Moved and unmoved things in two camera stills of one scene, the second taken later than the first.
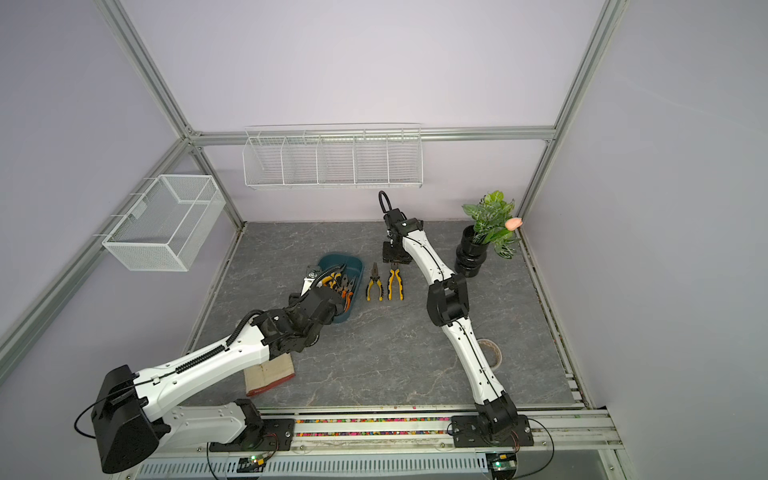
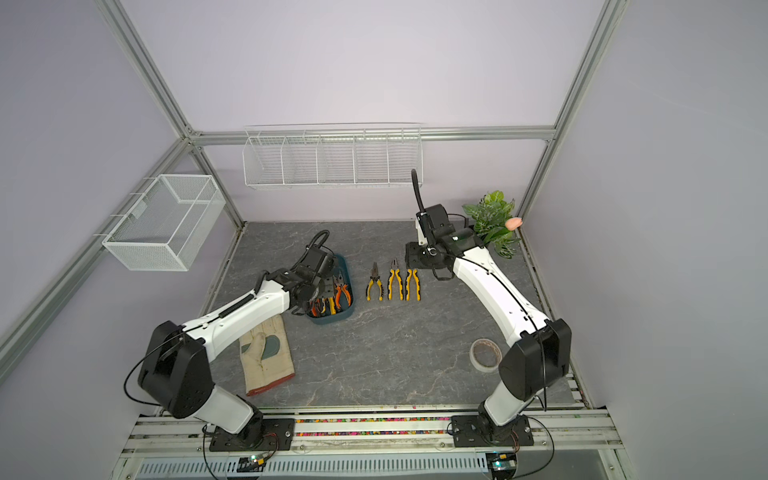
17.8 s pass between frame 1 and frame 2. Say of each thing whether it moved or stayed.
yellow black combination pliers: moved
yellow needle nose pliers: stayed
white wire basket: stayed
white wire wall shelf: stayed
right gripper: moved
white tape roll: stayed
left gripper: moved
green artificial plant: stayed
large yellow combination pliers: stayed
